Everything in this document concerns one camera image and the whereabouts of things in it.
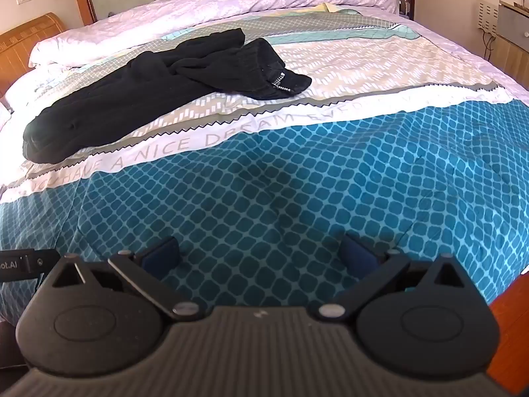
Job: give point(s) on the grey drawer cabinet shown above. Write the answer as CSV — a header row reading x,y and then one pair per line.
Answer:
x,y
516,25

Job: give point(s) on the teal patterned quilt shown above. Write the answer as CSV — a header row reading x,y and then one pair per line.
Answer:
x,y
289,173

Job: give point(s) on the black zip jacket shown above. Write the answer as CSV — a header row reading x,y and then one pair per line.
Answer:
x,y
124,91

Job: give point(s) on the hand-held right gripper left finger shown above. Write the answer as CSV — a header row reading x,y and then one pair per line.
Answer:
x,y
162,255

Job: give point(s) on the white wall socket strip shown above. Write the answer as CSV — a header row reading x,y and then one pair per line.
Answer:
x,y
487,14

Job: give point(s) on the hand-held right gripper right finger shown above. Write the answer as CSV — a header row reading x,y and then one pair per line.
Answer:
x,y
355,256

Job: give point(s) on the white pillow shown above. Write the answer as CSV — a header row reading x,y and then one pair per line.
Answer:
x,y
24,87

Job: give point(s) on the lilac floral duvet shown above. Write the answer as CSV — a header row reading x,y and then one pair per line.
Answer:
x,y
206,4

